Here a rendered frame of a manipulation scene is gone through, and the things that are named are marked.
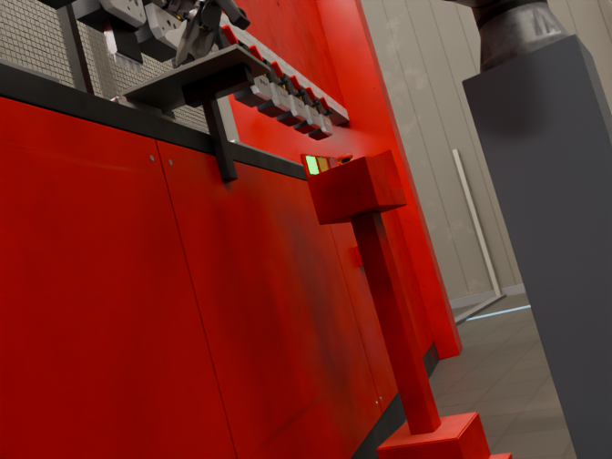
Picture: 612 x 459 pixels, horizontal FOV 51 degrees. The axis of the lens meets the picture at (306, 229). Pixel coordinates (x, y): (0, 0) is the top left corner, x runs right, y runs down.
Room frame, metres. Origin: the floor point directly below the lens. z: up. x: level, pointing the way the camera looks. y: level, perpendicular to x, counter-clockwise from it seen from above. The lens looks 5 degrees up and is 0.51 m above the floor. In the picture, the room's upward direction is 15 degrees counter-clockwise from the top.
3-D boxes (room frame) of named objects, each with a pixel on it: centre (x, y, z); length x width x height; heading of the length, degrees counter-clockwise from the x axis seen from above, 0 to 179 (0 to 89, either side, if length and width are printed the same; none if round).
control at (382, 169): (1.58, -0.15, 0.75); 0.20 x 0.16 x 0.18; 152
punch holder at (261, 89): (2.08, 0.05, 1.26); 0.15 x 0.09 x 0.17; 163
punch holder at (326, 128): (2.84, -0.18, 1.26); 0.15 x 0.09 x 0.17; 163
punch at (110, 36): (1.34, 0.28, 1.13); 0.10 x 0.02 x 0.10; 163
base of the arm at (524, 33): (1.05, -0.43, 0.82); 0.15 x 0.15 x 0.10
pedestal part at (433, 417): (1.58, -0.15, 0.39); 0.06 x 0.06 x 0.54; 62
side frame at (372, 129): (3.56, -0.21, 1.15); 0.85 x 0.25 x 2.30; 73
